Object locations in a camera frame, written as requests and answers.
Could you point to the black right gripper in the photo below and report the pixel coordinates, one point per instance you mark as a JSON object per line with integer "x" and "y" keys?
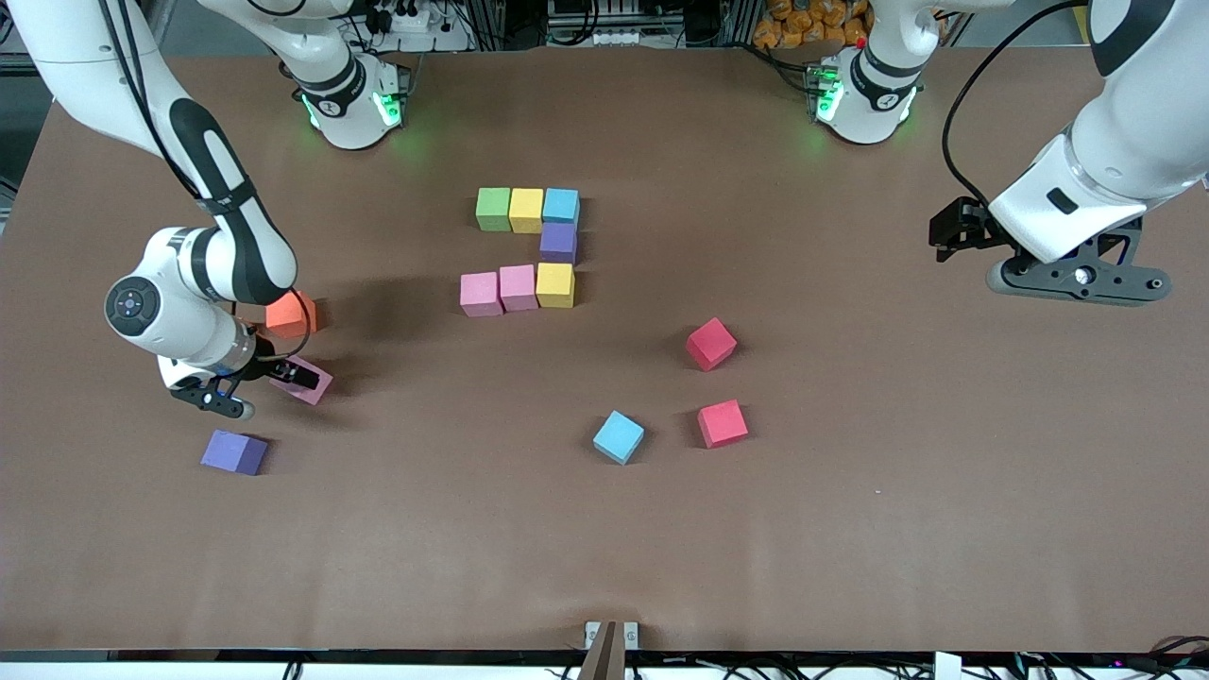
{"x": 267, "y": 365}

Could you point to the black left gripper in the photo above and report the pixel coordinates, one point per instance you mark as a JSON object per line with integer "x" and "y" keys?
{"x": 973, "y": 229}

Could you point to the pink foam cube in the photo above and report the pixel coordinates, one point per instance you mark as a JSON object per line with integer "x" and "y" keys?
{"x": 307, "y": 394}
{"x": 518, "y": 287}
{"x": 480, "y": 295}

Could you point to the orange foam cube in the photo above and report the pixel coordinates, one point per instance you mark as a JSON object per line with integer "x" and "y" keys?
{"x": 283, "y": 316}

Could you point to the purple foam cube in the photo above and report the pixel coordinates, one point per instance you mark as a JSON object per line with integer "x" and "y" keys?
{"x": 558, "y": 243}
{"x": 231, "y": 451}

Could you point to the green foam cube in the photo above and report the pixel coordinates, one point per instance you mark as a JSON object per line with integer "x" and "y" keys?
{"x": 493, "y": 210}

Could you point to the red foam cube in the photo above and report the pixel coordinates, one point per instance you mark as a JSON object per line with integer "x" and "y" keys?
{"x": 723, "y": 423}
{"x": 710, "y": 344}

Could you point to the yellow foam cube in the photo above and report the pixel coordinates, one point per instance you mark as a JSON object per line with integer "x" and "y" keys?
{"x": 526, "y": 210}
{"x": 555, "y": 285}

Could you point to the light blue foam cube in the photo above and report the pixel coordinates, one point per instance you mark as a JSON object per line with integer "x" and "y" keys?
{"x": 619, "y": 436}
{"x": 561, "y": 206}

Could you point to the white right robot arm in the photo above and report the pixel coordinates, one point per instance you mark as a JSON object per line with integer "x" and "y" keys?
{"x": 189, "y": 312}

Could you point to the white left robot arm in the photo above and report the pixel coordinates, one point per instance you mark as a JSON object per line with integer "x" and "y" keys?
{"x": 1133, "y": 142}

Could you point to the bag of orange items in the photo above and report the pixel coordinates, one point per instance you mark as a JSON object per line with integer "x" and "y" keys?
{"x": 803, "y": 24}

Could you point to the brown paper table cover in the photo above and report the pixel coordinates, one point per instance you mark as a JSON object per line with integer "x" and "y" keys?
{"x": 850, "y": 529}

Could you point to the white power strip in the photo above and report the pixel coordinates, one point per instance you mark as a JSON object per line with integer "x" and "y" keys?
{"x": 411, "y": 19}

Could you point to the grey control box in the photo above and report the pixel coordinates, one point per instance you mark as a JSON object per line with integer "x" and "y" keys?
{"x": 604, "y": 19}

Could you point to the small white box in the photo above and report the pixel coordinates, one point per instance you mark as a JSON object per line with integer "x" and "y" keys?
{"x": 947, "y": 666}

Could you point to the aluminium frame profile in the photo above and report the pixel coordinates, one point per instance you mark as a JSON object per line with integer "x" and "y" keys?
{"x": 1157, "y": 38}

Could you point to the grey metal camera bracket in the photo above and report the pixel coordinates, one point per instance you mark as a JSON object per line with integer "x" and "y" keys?
{"x": 604, "y": 656}

